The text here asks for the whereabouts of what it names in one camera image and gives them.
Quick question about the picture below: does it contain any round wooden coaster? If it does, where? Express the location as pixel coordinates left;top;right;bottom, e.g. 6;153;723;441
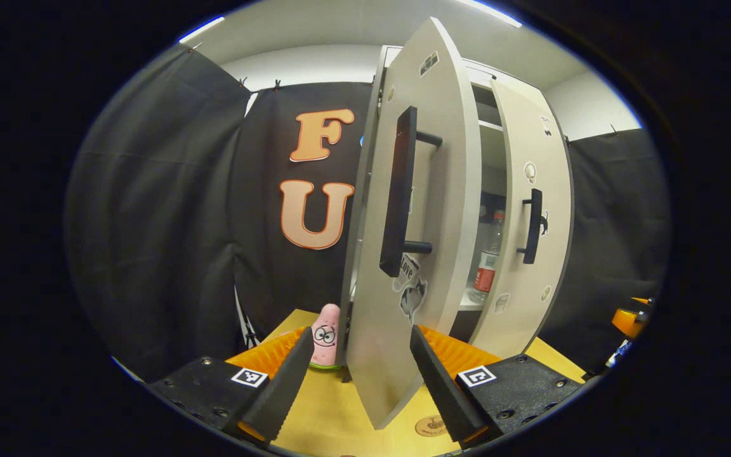
414;414;451;438

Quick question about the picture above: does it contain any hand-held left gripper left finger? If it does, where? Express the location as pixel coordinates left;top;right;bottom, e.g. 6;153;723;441
148;325;315;445

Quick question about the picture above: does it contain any white cabinet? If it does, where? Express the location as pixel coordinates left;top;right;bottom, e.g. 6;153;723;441
339;44;551;347

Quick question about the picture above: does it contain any ceiling light panel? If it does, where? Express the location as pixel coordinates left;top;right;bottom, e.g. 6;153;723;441
454;0;524;29
178;15;226;44

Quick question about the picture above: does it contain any black door handle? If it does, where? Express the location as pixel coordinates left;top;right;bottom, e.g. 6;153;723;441
516;188;544;266
379;105;444;279

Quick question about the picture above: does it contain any pink star plush toy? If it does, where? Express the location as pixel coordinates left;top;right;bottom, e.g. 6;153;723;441
309;302;343;373

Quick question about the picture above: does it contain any white cabinet door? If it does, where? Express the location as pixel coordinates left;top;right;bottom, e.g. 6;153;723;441
340;17;482;431
467;77;575;360

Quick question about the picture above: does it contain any clear bottle with red label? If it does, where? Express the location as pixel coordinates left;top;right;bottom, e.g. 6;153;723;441
468;209;508;305

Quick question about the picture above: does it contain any backdrop stand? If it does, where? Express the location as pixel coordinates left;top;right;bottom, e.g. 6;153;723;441
233;282;262;350

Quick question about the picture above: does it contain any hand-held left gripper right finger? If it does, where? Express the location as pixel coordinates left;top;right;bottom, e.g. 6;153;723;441
409;324;592;448

